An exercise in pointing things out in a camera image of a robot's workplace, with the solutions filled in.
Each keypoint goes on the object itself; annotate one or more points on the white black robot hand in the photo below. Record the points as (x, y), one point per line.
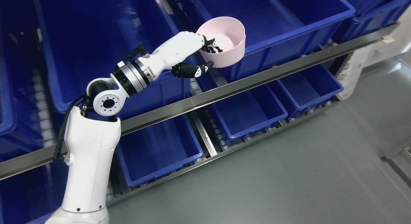
(171, 54)

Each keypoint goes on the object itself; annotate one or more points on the pink bowl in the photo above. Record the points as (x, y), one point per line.
(228, 33)
(243, 44)

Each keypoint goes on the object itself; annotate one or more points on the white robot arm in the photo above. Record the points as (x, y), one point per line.
(90, 134)

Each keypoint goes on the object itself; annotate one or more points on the blue bin lower middle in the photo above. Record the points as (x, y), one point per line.
(247, 114)

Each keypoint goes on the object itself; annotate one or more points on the large blue bin upper right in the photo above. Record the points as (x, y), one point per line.
(277, 31)

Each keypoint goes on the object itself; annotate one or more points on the large blue bin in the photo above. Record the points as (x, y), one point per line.
(277, 31)
(82, 40)

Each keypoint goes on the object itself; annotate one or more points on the large blue bin upper left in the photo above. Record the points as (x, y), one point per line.
(82, 40)

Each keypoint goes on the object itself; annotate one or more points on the blue bin lower left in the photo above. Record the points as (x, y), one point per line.
(153, 152)

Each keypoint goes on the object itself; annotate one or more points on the blue bin lower right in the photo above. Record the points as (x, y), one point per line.
(306, 89)

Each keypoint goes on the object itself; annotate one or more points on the blue bin far left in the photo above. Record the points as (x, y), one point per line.
(7, 104)

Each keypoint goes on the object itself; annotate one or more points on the blue bin top right corner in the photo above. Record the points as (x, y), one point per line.
(370, 16)

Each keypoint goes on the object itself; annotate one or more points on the blue bin bottom left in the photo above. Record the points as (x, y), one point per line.
(33, 196)

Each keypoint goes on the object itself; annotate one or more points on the steel shelf rail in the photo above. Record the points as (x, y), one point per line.
(195, 102)

